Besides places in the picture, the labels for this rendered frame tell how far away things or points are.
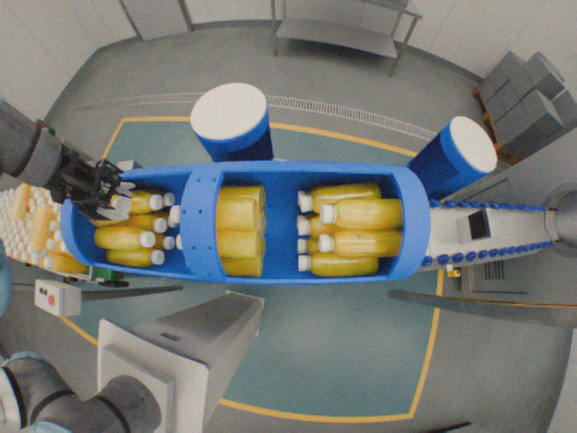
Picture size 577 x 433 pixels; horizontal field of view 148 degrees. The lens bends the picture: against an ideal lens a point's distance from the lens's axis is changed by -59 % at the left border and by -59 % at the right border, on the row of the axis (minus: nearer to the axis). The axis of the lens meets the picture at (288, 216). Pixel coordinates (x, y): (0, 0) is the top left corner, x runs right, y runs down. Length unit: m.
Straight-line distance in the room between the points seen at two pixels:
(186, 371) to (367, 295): 1.42
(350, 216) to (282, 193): 0.24
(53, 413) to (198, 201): 0.47
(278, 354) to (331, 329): 0.44
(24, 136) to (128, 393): 0.47
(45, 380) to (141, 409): 0.20
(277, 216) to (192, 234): 0.31
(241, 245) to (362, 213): 0.25
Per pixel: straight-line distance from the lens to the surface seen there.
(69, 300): 0.93
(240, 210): 0.40
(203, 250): 0.38
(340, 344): 1.71
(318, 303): 1.59
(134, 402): 0.54
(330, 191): 0.47
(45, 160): 0.34
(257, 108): 0.74
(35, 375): 0.55
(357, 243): 0.44
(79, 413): 0.50
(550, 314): 0.89
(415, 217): 0.41
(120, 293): 1.22
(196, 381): 0.52
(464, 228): 0.89
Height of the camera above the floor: 1.55
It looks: 75 degrees down
